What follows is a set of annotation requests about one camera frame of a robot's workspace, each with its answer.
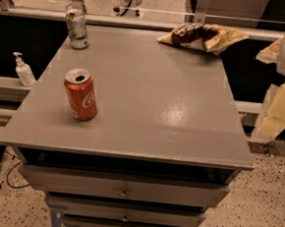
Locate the red cola can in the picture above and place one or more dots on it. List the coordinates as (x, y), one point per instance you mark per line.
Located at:
(80, 92)

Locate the middle grey drawer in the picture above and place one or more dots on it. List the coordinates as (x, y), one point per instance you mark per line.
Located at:
(126, 211)

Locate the white numbered robot base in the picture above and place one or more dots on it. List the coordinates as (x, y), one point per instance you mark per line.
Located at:
(128, 8)

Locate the green white soda can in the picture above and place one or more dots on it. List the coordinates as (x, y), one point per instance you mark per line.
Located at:
(76, 23)

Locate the white pump dispenser bottle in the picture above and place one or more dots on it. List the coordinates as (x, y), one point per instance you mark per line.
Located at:
(24, 71)

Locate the top grey drawer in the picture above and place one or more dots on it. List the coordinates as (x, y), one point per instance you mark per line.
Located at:
(107, 185)

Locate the grey drawer cabinet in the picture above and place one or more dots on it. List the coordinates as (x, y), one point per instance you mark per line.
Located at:
(162, 113)

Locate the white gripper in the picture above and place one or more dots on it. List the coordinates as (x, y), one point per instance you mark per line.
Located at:
(272, 116)

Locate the metal railing frame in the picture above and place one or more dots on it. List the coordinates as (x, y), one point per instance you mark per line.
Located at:
(261, 19)

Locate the brown chip bag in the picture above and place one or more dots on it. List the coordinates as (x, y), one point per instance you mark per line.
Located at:
(212, 39)

